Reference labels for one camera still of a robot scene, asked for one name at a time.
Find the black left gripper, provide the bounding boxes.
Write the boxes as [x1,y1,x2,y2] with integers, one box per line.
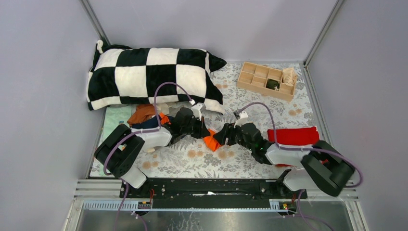
[180,116,210,140]

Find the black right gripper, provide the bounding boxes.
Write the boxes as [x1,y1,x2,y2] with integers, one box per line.
[213,120,254,152]

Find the orange underwear white trim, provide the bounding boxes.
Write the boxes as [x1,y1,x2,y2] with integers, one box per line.
[202,129,222,152]

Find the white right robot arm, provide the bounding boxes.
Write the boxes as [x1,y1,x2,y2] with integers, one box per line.
[213,123,356,198]

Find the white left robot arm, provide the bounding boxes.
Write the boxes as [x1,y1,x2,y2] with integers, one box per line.
[94,103,210,198]

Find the navy underwear orange trim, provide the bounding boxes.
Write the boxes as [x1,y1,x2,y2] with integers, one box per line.
[130,113,174,129]

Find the floral bed sheet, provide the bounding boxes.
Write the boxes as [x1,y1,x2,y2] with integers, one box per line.
[134,64,318,179]

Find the cream beige garment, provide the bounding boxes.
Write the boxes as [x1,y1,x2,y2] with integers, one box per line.
[156,102,176,115]

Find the rust brown garment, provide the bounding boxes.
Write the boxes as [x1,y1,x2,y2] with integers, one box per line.
[127,104,155,126]

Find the wooden compartment organizer box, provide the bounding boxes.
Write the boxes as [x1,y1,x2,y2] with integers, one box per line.
[236,62,298,102]

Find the rolled dark green garment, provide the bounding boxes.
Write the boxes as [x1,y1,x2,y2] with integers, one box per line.
[266,78,281,91]

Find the mint green printed cloth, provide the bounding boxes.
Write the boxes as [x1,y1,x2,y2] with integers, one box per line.
[99,105,133,144]

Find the red folded cloth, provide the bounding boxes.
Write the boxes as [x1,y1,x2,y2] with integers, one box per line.
[267,127,319,167]

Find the rolled beige garment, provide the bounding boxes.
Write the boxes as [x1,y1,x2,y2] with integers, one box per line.
[282,67,297,87]

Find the black white checkered pillow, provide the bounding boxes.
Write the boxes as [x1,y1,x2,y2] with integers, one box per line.
[86,40,226,114]

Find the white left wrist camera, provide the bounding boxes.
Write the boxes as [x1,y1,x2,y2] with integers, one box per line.
[191,103,205,121]

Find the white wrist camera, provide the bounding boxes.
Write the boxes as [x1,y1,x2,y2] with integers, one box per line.
[234,110,249,128]
[191,103,205,121]

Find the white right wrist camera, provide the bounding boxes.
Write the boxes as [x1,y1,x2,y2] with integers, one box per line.
[234,110,249,128]

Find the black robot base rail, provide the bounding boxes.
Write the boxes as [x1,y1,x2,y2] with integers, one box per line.
[119,178,307,203]

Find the perforated metal cable tray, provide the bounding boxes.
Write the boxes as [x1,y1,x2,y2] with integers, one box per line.
[83,200,298,212]

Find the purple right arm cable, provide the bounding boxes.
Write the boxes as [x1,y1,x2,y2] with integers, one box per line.
[234,102,364,231]

